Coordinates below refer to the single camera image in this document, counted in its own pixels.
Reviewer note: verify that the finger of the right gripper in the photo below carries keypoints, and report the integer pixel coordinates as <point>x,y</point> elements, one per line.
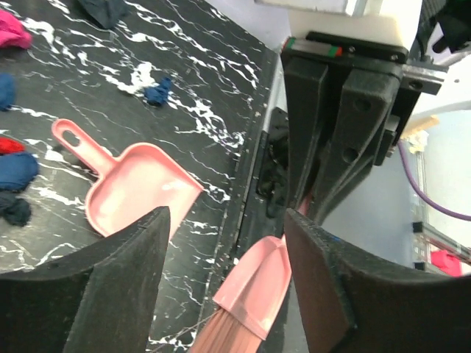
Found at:
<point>364,101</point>
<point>305,83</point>

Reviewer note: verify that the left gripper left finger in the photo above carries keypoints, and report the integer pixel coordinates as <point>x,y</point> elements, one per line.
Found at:
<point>100,298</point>

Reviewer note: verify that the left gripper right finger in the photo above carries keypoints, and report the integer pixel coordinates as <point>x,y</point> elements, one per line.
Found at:
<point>353,301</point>

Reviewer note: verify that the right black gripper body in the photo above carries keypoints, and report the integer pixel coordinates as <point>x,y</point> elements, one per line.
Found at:
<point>342,56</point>

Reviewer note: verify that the pink hand brush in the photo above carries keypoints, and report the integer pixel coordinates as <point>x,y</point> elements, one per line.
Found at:
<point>248,300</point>

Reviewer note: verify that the pink dustpan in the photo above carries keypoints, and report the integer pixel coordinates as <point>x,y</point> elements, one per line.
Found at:
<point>131,185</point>

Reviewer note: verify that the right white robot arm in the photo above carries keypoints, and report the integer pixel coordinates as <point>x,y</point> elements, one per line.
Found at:
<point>429,30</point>

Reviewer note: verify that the black paper scrap centre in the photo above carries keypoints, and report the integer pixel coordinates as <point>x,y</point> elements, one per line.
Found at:
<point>14,210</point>

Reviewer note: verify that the black paper scrap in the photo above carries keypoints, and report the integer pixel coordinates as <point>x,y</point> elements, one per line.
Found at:
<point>104,13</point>
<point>14,210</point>

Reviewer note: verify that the blue scrap right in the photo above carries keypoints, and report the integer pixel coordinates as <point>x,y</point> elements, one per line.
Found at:
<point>158,95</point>

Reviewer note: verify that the blue paper scrap centre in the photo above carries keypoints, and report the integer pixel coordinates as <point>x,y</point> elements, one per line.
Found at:
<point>18,170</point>

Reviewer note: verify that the blue paper scrap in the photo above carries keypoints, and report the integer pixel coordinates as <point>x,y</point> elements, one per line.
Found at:
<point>7,91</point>
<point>18,170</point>

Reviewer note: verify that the red paper scrap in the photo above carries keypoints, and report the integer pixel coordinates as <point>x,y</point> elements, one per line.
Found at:
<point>10,146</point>

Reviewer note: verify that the black paper scrap right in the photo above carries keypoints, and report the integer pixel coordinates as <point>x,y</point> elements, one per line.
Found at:
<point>104,13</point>

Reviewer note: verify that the blue paper scrap upper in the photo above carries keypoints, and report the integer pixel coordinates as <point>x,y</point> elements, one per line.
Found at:
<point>7,91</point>

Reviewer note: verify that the magenta paper scrap right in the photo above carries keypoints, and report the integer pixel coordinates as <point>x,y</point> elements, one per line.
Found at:
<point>13,33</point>

